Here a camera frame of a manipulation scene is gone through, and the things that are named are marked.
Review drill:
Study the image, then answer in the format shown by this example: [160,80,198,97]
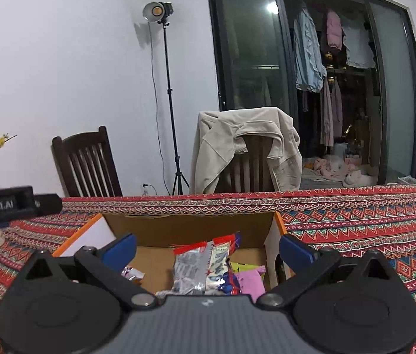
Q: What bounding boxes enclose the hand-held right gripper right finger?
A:
[258,234,404,311]

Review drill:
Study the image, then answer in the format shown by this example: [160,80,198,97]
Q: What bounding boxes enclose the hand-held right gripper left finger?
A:
[11,233,159,311]

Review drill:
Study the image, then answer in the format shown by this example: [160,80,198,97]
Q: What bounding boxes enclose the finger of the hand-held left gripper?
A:
[33,194,63,215]

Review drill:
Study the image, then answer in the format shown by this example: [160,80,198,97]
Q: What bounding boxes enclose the green snack packet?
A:
[229,262,266,276]

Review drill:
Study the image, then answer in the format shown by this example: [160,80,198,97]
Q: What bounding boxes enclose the pink snack packet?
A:
[238,269,266,302]

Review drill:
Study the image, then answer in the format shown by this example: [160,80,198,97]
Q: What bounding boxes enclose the red and silver snack packet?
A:
[172,241,210,296]

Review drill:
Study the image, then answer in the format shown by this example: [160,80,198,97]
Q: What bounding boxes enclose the blue white snack packet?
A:
[206,232,243,296]

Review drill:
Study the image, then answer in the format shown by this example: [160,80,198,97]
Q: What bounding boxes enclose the orange-rimmed cardboard box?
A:
[51,212,290,303]

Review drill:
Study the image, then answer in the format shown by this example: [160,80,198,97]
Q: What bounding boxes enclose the small silver packet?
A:
[121,265,145,281]

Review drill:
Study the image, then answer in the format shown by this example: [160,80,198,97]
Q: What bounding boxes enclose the dark wooden chair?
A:
[52,126,123,198]
[215,135,279,193]

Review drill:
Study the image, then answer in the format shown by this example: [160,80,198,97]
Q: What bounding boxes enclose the red patterned tablecloth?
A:
[0,186,416,354]

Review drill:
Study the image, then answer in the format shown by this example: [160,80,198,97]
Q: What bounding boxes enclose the white cloth heap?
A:
[306,155,374,189]

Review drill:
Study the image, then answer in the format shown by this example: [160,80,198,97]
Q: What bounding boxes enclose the beige jacket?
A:
[190,107,302,194]

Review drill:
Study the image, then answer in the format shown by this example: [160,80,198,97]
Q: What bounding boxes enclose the mauve hanging clothes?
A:
[320,77,343,148]

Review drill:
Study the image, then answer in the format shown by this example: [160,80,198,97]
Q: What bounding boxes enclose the studio light on stand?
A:
[143,1,190,196]

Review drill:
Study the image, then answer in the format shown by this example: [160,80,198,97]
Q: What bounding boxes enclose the light blue hanging shirt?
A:
[294,5,327,93]

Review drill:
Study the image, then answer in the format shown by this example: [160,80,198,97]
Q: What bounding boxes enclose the white hanging garment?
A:
[342,22,376,69]

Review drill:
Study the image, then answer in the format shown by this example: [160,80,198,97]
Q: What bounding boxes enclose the pink hanging garment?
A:
[326,10,343,50]

